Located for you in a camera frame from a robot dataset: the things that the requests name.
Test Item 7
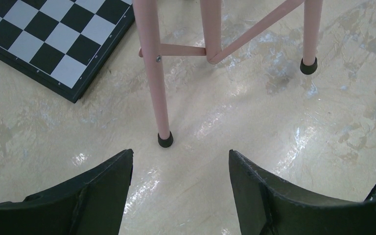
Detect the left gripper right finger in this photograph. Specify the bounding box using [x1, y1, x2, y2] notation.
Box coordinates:
[229, 150, 376, 235]

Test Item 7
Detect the pink music stand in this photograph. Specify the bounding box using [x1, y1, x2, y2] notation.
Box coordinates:
[132, 0, 323, 148]

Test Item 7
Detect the black white chessboard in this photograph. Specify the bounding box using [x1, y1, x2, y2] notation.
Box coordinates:
[0, 0, 135, 103]

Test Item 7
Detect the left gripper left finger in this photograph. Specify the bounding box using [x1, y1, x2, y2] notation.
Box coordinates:
[0, 149, 134, 235]

